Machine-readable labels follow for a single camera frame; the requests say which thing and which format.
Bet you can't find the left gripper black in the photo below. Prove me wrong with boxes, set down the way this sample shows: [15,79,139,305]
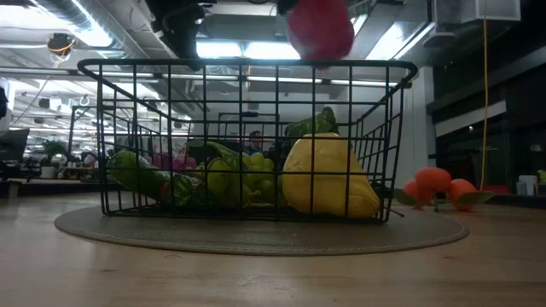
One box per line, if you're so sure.
[144,0,206,72]

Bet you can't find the red bell pepper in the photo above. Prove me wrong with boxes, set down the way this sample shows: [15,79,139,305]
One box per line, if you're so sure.
[285,0,355,69]

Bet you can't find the black wire basket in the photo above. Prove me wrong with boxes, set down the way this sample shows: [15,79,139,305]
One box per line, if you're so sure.
[77,58,419,225]

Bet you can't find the purple garlic braid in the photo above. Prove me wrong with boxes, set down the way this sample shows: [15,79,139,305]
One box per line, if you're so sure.
[144,151,198,171]

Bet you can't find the black grape bunch with leaf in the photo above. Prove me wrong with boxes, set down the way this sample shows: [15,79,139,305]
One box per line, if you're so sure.
[263,106,341,171]

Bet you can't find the green grape bunch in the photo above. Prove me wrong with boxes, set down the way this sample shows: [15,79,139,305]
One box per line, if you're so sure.
[186,139,282,210]

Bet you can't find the green cucumber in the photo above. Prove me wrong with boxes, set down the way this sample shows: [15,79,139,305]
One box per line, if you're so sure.
[107,148,204,206]

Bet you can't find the yellow bell pepper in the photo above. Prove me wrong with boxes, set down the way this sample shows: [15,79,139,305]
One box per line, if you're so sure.
[282,131,381,219]

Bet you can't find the orange clementine cluster with leaves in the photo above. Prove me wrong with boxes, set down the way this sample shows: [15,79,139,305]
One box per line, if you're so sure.
[394,166,497,213]

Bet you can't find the person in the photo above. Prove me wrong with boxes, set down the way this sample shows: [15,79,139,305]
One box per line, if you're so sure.
[246,130,265,155]

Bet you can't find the green plant in white pot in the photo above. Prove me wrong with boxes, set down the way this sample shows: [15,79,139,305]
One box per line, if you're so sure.
[40,139,68,179]

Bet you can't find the white ceiling unit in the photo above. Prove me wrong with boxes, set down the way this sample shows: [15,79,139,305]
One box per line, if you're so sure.
[434,0,522,25]

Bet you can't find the round grey placemat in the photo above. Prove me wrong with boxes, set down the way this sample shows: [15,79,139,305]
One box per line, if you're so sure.
[54,203,470,257]

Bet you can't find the dark computer monitor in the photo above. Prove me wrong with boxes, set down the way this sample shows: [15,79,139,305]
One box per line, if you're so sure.
[0,127,30,162]

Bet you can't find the red box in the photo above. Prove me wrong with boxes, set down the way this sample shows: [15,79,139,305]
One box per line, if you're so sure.
[481,183,511,195]

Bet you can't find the white cup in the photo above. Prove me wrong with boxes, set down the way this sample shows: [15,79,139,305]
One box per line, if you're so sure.
[514,174,538,196]

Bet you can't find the black ceiling cord reel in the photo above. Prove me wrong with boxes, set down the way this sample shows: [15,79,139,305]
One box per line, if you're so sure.
[45,32,77,56]

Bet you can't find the black aluminium table frame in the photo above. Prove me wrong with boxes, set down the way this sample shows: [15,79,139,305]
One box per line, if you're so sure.
[0,0,16,119]

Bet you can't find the hanging yellow cable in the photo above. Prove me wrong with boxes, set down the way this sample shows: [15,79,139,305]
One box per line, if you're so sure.
[480,16,490,191]

